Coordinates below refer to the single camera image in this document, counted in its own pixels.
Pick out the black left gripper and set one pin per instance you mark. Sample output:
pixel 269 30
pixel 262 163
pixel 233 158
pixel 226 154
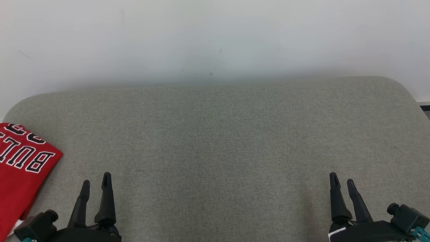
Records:
pixel 87 235

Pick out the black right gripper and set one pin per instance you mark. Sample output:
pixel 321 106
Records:
pixel 369 233

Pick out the red Bulls jersey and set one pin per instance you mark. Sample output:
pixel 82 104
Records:
pixel 20 181

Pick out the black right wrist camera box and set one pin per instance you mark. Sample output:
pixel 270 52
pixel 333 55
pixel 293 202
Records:
pixel 410 218

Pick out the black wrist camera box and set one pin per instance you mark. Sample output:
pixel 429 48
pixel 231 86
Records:
pixel 410 218
pixel 33 228

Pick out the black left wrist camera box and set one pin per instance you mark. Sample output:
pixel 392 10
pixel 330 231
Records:
pixel 33 228

